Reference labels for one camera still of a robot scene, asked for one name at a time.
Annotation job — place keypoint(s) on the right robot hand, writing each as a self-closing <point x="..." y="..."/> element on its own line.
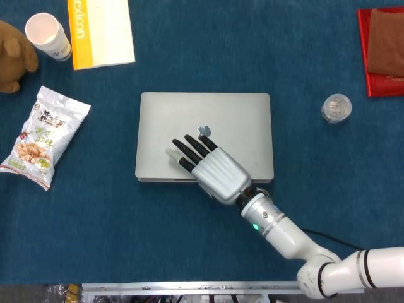
<point x="221" y="176"/>

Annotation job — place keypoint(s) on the silver laptop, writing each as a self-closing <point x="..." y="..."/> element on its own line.
<point x="233" y="120"/>

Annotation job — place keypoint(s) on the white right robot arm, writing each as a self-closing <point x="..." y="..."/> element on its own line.
<point x="290" y="240"/>

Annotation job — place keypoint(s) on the blue table cloth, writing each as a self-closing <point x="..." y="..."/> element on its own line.
<point x="126" y="227"/>

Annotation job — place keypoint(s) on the clear plastic clip container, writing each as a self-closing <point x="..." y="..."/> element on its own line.
<point x="336" y="109"/>

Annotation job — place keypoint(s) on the yellow and white book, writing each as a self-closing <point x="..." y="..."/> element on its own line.
<point x="107" y="34"/>

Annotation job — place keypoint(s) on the white peanut snack bag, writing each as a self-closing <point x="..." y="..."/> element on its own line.
<point x="41" y="135"/>

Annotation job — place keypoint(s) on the red flat box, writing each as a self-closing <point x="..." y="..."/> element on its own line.
<point x="362" y="47"/>

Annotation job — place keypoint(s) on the clear plastic bag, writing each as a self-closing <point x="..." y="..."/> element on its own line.
<point x="58" y="293"/>

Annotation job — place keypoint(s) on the folded brown cloth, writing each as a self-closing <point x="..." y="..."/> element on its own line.
<point x="386" y="41"/>

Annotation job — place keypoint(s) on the white paper cup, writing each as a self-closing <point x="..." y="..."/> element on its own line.
<point x="47" y="34"/>

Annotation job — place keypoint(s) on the brown plush toy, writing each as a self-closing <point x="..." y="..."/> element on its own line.
<point x="12" y="63"/>

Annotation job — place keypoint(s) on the aluminium frame rail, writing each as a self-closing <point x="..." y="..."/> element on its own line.
<point x="189" y="286"/>

